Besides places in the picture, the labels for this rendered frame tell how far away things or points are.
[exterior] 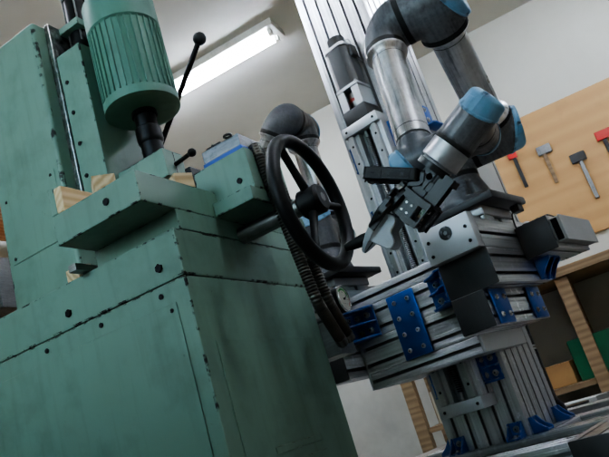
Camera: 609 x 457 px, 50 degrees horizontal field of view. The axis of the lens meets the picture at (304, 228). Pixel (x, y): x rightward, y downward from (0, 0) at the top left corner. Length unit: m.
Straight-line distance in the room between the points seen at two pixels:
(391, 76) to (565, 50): 3.42
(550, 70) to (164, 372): 3.97
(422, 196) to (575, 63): 3.63
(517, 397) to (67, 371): 1.17
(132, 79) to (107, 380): 0.67
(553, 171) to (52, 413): 3.70
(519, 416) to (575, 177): 2.80
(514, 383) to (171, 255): 1.10
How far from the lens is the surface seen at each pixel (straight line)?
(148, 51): 1.60
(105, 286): 1.27
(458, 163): 1.20
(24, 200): 1.65
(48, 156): 1.62
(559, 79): 4.74
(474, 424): 1.97
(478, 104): 1.20
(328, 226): 2.02
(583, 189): 4.50
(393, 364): 1.83
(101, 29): 1.65
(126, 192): 1.17
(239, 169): 1.31
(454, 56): 1.62
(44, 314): 1.39
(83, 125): 1.62
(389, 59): 1.49
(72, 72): 1.70
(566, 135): 4.59
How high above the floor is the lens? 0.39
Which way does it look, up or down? 17 degrees up
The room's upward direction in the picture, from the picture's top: 17 degrees counter-clockwise
